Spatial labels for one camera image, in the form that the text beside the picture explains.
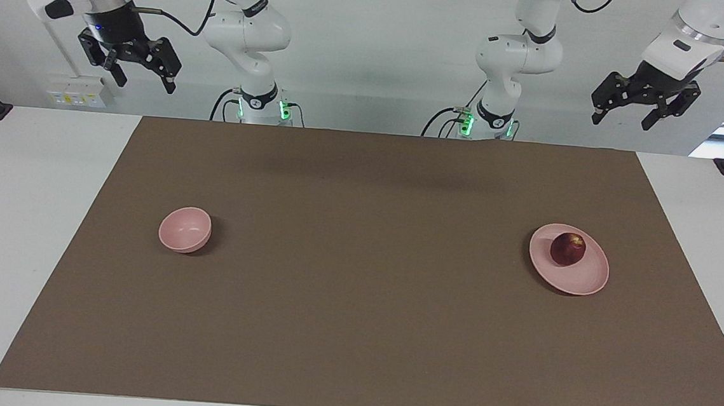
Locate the pink plate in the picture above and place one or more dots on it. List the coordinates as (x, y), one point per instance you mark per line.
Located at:
(576, 278)

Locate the white wall socket panel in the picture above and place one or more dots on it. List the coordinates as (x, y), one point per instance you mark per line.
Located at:
(77, 91)

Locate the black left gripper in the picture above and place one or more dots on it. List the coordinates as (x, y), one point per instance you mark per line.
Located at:
(660, 80)

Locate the dark red apple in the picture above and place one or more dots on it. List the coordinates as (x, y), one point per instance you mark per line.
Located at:
(567, 249)

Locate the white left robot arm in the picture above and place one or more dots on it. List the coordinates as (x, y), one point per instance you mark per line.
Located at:
(512, 60)

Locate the pink bowl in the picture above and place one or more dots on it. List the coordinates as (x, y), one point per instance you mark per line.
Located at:
(185, 229)

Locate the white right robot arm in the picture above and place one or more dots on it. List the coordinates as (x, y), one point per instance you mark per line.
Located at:
(253, 30)

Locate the brown table mat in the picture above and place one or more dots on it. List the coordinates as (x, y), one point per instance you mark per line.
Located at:
(356, 292)

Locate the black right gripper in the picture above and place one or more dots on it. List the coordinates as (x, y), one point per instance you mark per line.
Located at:
(119, 27)

